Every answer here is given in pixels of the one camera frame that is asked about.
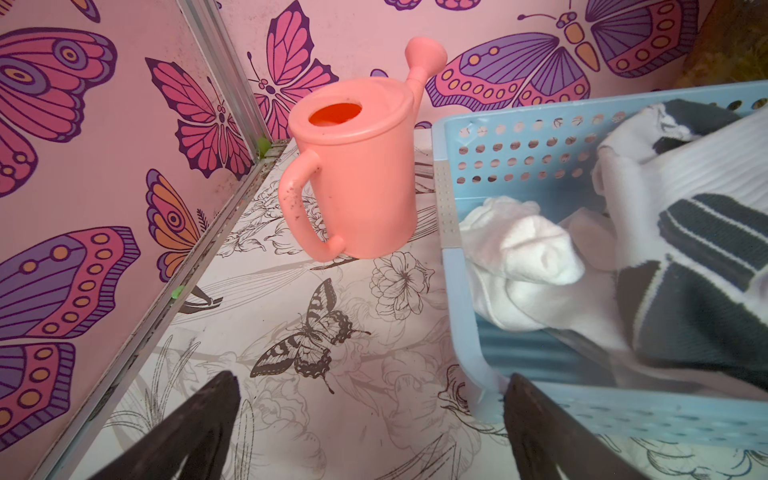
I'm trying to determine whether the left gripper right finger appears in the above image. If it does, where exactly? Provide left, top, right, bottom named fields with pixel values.
left=503, top=374, right=645, bottom=480

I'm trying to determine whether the light blue plastic basket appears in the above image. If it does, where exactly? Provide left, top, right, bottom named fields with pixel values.
left=432, top=81, right=767, bottom=451

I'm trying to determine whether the small plain white sock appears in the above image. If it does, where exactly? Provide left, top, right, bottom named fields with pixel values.
left=459, top=196, right=585, bottom=286

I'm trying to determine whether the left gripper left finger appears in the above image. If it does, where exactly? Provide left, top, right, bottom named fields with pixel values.
left=93, top=371, right=240, bottom=480

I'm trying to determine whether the pink watering can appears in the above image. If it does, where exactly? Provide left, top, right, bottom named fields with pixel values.
left=278, top=37, right=447, bottom=262

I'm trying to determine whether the white sock chevron pattern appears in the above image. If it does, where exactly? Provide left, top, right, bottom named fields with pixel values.
left=592, top=99, right=767, bottom=389

